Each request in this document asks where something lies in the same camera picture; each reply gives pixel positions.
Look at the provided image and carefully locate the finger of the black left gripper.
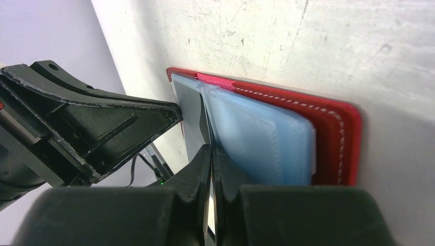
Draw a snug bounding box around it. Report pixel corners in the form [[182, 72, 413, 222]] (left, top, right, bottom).
[[1, 60, 182, 209]]

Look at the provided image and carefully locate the grey black-striped card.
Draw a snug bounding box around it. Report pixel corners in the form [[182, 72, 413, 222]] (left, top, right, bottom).
[[171, 74, 210, 161]]

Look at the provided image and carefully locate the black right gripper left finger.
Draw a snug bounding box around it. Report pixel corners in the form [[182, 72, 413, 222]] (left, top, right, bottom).
[[13, 145, 211, 245]]

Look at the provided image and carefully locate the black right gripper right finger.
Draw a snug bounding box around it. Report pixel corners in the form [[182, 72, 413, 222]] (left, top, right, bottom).
[[212, 147, 396, 245]]

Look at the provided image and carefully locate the red leather card holder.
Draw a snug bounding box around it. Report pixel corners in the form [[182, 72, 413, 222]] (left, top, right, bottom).
[[166, 67, 362, 186]]

